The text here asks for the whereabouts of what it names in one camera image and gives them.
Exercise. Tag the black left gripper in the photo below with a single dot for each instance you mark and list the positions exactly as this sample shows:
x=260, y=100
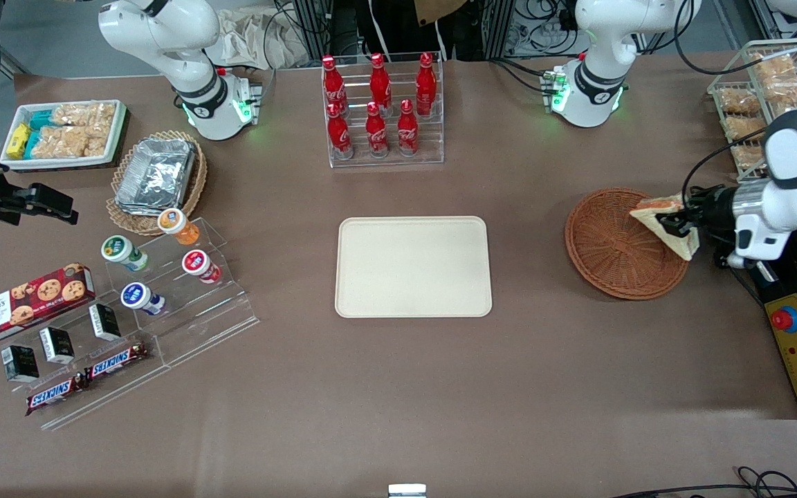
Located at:
x=714, y=207

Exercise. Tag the triangular sandwich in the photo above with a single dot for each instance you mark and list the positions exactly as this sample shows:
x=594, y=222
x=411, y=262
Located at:
x=649, y=209

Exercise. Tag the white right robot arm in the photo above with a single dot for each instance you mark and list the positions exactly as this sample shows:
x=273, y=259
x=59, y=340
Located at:
x=163, y=34

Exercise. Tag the brown wicker basket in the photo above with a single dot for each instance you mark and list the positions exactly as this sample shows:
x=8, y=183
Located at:
x=606, y=242

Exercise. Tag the white rectangular snack tray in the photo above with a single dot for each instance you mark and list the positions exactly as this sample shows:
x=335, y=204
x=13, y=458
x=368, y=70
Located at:
x=120, y=131

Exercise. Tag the light wicker basket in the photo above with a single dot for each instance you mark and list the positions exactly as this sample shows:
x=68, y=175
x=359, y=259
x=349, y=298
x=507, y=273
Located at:
x=198, y=180

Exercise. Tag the cream plastic tray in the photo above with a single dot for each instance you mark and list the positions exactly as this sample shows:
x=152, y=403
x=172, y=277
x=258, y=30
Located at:
x=412, y=270

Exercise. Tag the teal snack packet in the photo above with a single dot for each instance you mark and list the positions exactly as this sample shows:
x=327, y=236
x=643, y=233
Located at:
x=40, y=120
x=30, y=144

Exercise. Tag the rice cracker snack pack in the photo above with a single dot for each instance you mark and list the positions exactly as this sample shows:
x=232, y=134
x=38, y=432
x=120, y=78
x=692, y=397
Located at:
x=70, y=142
x=84, y=114

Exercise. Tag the yellow snack packet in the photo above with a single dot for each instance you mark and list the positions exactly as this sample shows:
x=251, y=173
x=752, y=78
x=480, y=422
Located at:
x=18, y=140

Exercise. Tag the green lid yogurt cup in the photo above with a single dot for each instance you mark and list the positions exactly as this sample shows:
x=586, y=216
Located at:
x=118, y=249

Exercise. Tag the bagged cracker pack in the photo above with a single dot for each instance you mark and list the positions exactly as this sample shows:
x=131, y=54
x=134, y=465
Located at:
x=744, y=128
x=737, y=100
x=789, y=90
x=746, y=158
x=775, y=66

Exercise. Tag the red Walkers cookie box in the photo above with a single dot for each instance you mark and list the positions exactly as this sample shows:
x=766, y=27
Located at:
x=25, y=304

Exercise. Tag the aluminium foil container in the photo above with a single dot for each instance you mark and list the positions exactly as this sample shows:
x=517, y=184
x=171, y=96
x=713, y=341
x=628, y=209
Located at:
x=156, y=173

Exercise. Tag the blue lid yogurt cup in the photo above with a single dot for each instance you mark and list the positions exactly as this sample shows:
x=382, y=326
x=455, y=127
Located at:
x=135, y=295

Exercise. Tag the orange lid yogurt cup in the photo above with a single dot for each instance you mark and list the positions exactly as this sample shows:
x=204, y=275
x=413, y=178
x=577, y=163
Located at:
x=176, y=223

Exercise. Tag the small black box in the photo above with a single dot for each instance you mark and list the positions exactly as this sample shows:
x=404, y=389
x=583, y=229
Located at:
x=104, y=321
x=57, y=346
x=20, y=363

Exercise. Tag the red emergency stop button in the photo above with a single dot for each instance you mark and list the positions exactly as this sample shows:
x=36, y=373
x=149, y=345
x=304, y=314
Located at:
x=784, y=319

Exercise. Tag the red lid yogurt cup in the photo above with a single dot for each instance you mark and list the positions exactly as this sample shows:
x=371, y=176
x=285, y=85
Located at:
x=196, y=263

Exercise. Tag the Snickers chocolate bar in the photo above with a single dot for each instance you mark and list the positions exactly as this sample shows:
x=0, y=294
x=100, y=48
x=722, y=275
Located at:
x=52, y=394
x=115, y=362

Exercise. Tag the clear acrylic stepped stand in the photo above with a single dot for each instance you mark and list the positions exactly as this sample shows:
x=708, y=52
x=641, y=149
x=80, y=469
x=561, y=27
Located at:
x=212, y=325
x=115, y=394

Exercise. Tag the clear acrylic bottle rack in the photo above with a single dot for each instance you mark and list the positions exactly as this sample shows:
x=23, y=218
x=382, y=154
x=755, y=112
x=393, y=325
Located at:
x=433, y=138

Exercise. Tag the crumpled beige paper bag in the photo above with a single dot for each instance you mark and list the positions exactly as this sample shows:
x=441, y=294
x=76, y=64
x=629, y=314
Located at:
x=253, y=38

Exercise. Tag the red cola bottle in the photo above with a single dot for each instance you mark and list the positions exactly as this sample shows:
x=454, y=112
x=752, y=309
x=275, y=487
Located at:
x=340, y=135
x=426, y=86
x=333, y=83
x=380, y=83
x=376, y=135
x=407, y=133

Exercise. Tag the black equipment rack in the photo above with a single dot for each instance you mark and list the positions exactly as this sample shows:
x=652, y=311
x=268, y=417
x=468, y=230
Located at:
x=343, y=28

